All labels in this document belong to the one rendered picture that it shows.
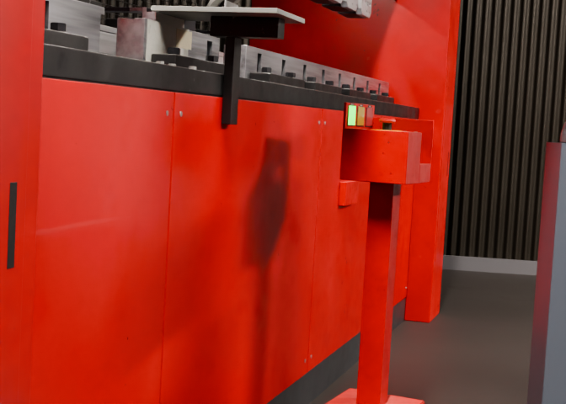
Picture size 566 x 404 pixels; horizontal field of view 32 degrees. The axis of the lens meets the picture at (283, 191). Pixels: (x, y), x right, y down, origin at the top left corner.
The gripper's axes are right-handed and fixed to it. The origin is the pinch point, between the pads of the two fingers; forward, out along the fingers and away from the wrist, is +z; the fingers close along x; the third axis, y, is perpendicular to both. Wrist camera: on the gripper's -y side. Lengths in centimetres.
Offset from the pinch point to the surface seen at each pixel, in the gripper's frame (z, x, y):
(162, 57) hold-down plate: 12.5, 12.4, -2.4
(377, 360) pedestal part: 40, -40, -72
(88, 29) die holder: 12.0, 37.2, 1.1
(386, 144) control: 1, -33, -39
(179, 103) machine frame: 13.0, 24.0, -15.4
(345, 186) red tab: 27, -94, -29
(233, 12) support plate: -3.4, 10.3, -6.7
